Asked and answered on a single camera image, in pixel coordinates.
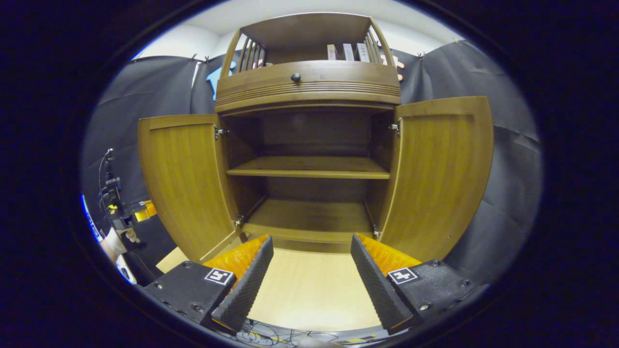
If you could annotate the black backdrop cloth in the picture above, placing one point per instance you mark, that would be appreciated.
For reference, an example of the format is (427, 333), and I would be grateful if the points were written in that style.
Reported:
(503, 169)

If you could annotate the wooden shoe cabinet door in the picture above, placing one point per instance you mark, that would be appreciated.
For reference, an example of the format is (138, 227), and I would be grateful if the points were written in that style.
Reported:
(435, 179)
(186, 183)

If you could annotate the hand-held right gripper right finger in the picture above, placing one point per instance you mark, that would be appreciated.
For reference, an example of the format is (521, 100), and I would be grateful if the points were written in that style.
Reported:
(379, 290)

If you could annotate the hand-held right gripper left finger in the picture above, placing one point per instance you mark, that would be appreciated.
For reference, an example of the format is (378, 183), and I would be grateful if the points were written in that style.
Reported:
(246, 290)

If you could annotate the grey upright book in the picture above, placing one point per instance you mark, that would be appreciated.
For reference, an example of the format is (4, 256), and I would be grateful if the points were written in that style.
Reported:
(362, 52)
(348, 52)

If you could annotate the pale pink upright book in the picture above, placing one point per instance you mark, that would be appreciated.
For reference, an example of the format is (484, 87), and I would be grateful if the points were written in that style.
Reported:
(331, 52)

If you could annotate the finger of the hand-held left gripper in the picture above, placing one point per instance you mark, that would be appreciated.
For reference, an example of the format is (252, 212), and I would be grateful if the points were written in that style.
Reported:
(145, 211)

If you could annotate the wooden double-door shoe cabinet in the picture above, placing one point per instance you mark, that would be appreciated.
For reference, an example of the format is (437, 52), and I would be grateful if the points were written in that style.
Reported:
(309, 92)

